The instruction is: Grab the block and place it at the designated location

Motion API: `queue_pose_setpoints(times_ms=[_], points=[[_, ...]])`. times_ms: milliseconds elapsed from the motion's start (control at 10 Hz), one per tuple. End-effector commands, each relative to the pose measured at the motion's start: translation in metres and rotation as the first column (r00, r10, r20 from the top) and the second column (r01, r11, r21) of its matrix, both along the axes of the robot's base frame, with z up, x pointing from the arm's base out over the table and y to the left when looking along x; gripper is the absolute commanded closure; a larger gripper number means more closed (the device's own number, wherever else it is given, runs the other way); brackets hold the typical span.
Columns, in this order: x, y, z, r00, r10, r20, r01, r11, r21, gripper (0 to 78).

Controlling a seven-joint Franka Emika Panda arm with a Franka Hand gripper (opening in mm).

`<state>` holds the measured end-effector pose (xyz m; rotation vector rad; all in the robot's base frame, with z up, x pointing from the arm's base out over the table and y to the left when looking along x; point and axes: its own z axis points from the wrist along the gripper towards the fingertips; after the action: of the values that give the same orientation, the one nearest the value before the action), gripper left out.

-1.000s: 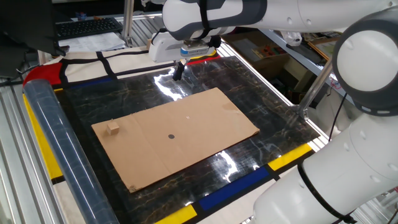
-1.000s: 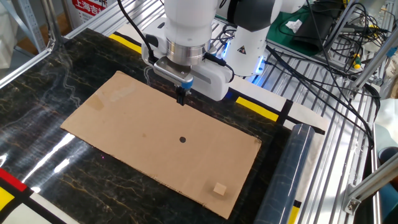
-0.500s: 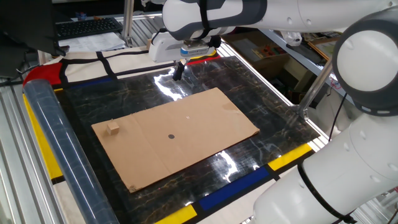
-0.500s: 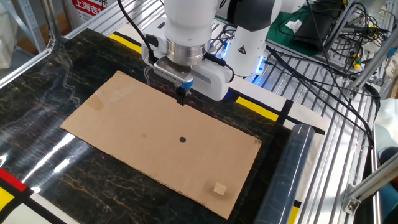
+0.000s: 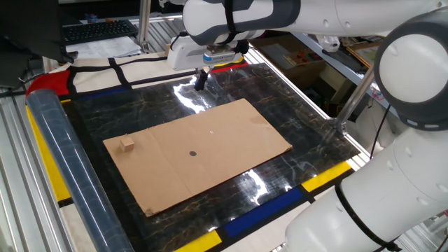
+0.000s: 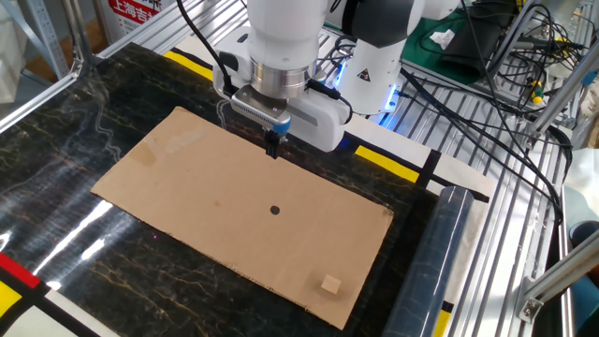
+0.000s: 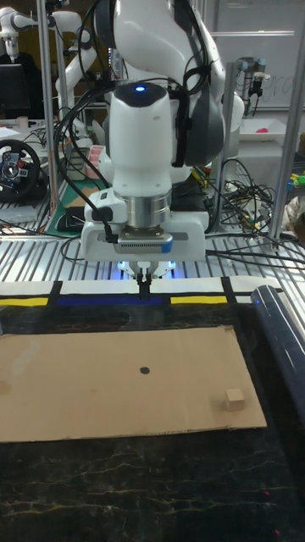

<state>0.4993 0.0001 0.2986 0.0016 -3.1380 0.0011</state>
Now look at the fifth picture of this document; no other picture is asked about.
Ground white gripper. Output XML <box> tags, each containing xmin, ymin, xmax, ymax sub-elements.
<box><xmin>167</xmin><ymin>34</ymin><xmax>246</xmax><ymax>92</ymax></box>

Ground small wooden cube block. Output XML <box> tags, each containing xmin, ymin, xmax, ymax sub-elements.
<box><xmin>120</xmin><ymin>136</ymin><xmax>136</xmax><ymax>153</ymax></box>

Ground colour block patterned cloth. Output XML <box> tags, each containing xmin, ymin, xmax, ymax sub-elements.
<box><xmin>24</xmin><ymin>52</ymin><xmax>353</xmax><ymax>252</ymax></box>

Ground brown cardboard sheet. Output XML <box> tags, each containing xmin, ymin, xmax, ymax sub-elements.
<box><xmin>102</xmin><ymin>98</ymin><xmax>293</xmax><ymax>218</ymax></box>

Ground black marble pattern mat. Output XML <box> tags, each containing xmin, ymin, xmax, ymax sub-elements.
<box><xmin>62</xmin><ymin>62</ymin><xmax>361</xmax><ymax>252</ymax></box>

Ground open cardboard box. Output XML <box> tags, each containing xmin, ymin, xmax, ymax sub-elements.
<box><xmin>250</xmin><ymin>34</ymin><xmax>337</xmax><ymax>90</ymax></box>

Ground white paper sheets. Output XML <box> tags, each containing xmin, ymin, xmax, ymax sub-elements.
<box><xmin>65</xmin><ymin>36</ymin><xmax>142</xmax><ymax>60</ymax></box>

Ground black computer keyboard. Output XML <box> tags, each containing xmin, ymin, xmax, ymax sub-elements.
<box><xmin>62</xmin><ymin>19</ymin><xmax>139</xmax><ymax>46</ymax></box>

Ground white plastic bag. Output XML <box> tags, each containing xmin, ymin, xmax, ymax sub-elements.
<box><xmin>316</xmin><ymin>34</ymin><xmax>341</xmax><ymax>53</ymax></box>

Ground aluminium diagonal strut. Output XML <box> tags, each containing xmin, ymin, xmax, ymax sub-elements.
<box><xmin>333</xmin><ymin>66</ymin><xmax>376</xmax><ymax>136</ymax></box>

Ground clear plastic tube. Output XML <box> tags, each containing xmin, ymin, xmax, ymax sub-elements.
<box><xmin>25</xmin><ymin>88</ymin><xmax>136</xmax><ymax>252</ymax></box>

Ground black computer monitor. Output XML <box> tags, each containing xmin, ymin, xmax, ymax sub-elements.
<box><xmin>0</xmin><ymin>0</ymin><xmax>78</xmax><ymax>88</ymax></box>

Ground aluminium frame post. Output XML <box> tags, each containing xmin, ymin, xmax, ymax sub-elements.
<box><xmin>136</xmin><ymin>0</ymin><xmax>153</xmax><ymax>53</ymax></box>

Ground wooden picture frame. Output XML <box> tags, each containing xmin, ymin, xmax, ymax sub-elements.
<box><xmin>345</xmin><ymin>41</ymin><xmax>385</xmax><ymax>69</ymax></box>

